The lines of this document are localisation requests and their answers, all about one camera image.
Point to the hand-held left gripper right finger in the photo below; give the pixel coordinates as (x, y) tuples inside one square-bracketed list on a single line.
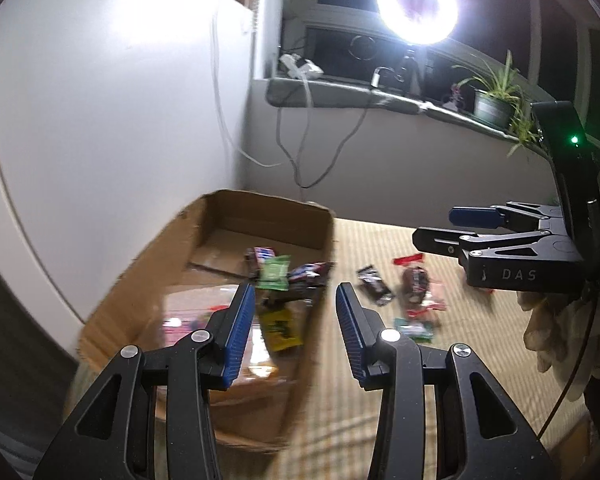
[(351, 335)]

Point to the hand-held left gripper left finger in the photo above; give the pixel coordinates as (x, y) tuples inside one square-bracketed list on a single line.
[(237, 335)]

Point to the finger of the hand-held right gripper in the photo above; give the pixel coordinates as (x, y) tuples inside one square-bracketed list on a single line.
[(472, 216), (435, 241)]

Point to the yellow snack packet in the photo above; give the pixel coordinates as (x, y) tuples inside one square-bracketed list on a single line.
[(280, 330)]

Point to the green snack packet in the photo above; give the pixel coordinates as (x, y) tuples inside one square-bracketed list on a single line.
[(274, 274)]

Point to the brown chocolate bar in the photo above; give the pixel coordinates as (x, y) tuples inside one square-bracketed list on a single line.
[(307, 277), (260, 256)]

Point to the brown cardboard box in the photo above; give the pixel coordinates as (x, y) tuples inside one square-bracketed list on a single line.
[(275, 410)]

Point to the person's right hand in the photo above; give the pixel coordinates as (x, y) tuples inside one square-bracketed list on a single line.
[(550, 330)]

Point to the dark cake in red wrapper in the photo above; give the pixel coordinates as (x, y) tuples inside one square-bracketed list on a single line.
[(414, 282)]

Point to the small black snack packet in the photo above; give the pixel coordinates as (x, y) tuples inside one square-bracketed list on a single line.
[(375, 286)]

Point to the pale green wrapped candy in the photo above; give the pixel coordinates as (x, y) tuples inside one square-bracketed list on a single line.
[(415, 329)]

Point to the striped bed sheet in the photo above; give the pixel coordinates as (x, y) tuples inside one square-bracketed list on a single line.
[(480, 320)]

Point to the grey plant pot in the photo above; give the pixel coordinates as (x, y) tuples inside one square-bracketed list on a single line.
[(490, 107)]

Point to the small pink figurine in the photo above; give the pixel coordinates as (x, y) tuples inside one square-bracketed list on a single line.
[(455, 96)]

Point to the green spider plant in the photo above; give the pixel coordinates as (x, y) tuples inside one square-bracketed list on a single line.
[(500, 80)]

